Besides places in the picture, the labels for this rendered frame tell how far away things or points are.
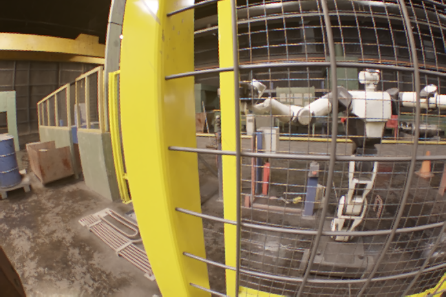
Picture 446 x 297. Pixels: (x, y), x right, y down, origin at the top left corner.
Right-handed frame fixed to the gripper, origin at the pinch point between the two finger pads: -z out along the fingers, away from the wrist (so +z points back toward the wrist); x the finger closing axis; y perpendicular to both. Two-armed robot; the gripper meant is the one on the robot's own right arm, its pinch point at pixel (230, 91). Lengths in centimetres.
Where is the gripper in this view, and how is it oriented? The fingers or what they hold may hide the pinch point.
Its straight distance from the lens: 60.4
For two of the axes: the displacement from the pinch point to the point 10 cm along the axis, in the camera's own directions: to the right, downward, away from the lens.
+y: -0.3, -9.9, -1.2
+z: 4.4, -1.2, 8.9
